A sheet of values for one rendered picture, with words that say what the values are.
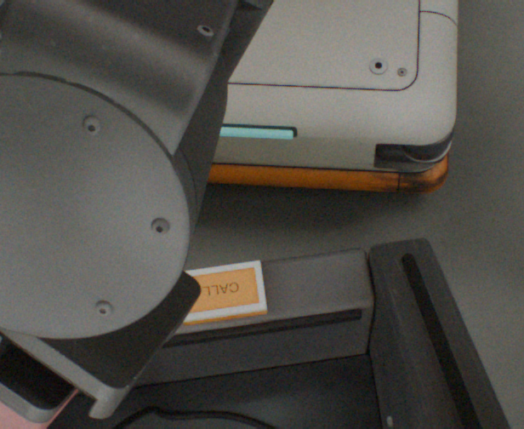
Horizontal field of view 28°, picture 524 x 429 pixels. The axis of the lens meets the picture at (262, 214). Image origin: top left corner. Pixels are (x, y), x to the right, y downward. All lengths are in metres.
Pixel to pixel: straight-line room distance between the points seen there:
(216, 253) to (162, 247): 1.46
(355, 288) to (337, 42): 0.86
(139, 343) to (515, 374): 1.33
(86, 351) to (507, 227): 1.41
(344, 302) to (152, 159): 0.46
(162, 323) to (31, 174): 0.13
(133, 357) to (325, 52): 1.18
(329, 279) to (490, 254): 1.04
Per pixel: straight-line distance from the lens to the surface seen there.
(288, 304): 0.64
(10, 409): 0.31
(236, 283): 0.63
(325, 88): 1.45
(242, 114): 1.44
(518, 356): 1.63
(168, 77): 0.18
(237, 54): 0.27
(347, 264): 0.64
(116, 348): 0.31
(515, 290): 1.65
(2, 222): 0.20
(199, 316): 0.62
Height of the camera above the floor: 1.56
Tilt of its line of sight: 69 degrees down
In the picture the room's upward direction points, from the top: 9 degrees counter-clockwise
